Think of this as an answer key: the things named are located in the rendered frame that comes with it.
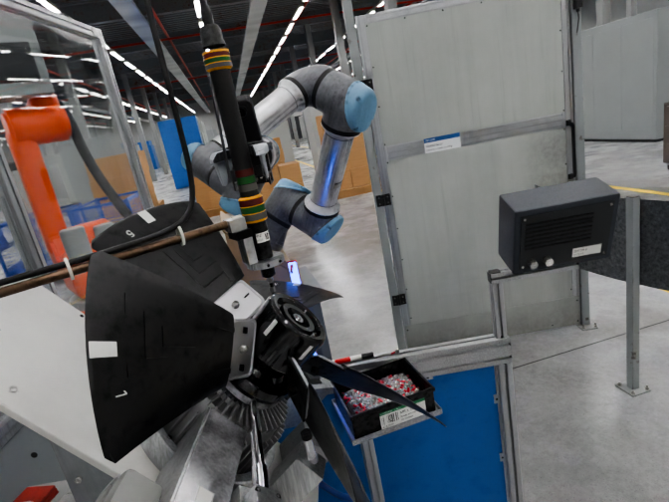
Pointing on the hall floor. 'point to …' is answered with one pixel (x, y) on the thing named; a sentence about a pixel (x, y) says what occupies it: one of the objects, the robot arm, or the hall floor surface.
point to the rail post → (510, 431)
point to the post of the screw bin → (372, 471)
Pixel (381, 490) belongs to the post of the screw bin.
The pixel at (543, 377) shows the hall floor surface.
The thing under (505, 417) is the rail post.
